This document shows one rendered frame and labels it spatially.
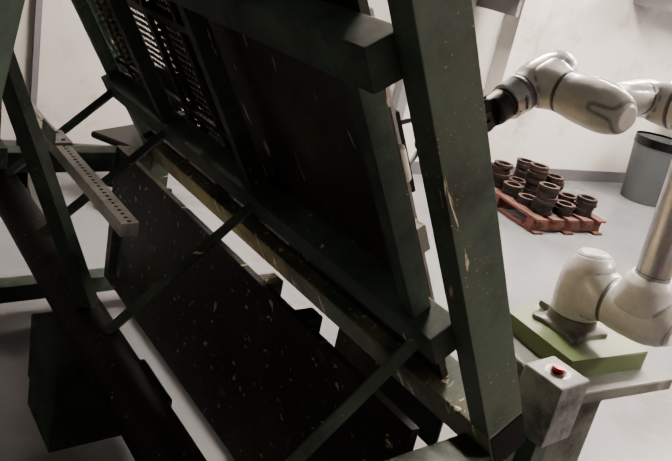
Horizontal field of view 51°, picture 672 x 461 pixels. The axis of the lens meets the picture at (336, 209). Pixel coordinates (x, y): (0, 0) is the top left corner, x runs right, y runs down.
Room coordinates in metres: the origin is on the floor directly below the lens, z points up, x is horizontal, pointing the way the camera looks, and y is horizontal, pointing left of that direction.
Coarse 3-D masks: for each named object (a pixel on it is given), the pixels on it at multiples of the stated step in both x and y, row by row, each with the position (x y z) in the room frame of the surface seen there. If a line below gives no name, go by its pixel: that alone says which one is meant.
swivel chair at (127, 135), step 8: (112, 128) 4.34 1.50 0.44; (120, 128) 4.37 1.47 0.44; (128, 128) 4.41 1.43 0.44; (96, 136) 4.17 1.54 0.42; (104, 136) 4.16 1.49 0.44; (112, 136) 4.17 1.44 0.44; (120, 136) 4.21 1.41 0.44; (128, 136) 4.24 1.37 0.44; (136, 136) 4.28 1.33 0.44; (112, 144) 4.12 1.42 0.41; (120, 144) 4.10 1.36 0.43; (128, 144) 4.09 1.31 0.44; (136, 144) 4.12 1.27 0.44; (112, 184) 4.29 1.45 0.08
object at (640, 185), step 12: (636, 132) 7.31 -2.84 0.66; (648, 132) 7.49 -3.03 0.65; (636, 144) 7.21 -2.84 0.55; (648, 144) 7.06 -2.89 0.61; (660, 144) 7.00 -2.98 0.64; (636, 156) 7.16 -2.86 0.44; (648, 156) 7.05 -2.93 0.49; (660, 156) 6.99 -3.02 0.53; (636, 168) 7.12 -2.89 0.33; (648, 168) 7.03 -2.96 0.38; (660, 168) 6.99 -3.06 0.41; (624, 180) 7.26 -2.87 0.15; (636, 180) 7.09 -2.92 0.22; (648, 180) 7.02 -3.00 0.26; (660, 180) 7.00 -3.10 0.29; (624, 192) 7.19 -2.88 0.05; (636, 192) 7.07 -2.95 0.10; (648, 192) 7.02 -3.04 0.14; (660, 192) 7.02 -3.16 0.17; (648, 204) 7.02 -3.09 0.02
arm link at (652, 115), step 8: (648, 80) 2.02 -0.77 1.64; (656, 80) 2.05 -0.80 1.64; (656, 88) 2.00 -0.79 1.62; (664, 88) 2.00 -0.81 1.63; (656, 96) 1.99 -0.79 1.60; (664, 96) 1.99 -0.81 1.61; (656, 104) 1.99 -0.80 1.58; (664, 104) 1.98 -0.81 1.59; (648, 112) 2.00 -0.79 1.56; (656, 112) 1.99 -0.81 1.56; (664, 112) 1.98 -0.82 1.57; (648, 120) 2.02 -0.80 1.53; (656, 120) 2.00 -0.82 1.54; (664, 120) 1.98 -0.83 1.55
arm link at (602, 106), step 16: (576, 80) 1.59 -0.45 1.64; (592, 80) 1.58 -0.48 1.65; (608, 80) 1.60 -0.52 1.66; (640, 80) 2.00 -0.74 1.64; (560, 96) 1.59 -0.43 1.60; (576, 96) 1.56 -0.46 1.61; (592, 96) 1.54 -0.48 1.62; (608, 96) 1.53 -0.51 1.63; (624, 96) 1.53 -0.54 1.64; (640, 96) 1.95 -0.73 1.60; (560, 112) 1.60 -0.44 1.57; (576, 112) 1.56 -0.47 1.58; (592, 112) 1.53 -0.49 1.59; (608, 112) 1.51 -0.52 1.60; (624, 112) 1.51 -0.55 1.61; (640, 112) 1.98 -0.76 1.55; (592, 128) 1.54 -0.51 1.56; (608, 128) 1.52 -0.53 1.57; (624, 128) 1.53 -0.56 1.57
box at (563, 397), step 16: (528, 368) 1.59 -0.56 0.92; (544, 368) 1.59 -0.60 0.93; (528, 384) 1.58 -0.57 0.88; (544, 384) 1.55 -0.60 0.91; (560, 384) 1.53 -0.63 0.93; (576, 384) 1.55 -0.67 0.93; (528, 400) 1.57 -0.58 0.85; (544, 400) 1.54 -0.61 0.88; (560, 400) 1.52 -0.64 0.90; (576, 400) 1.56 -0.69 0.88; (528, 416) 1.56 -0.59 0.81; (544, 416) 1.52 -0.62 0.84; (560, 416) 1.53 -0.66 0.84; (528, 432) 1.54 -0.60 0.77; (544, 432) 1.51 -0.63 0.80; (560, 432) 1.55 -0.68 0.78
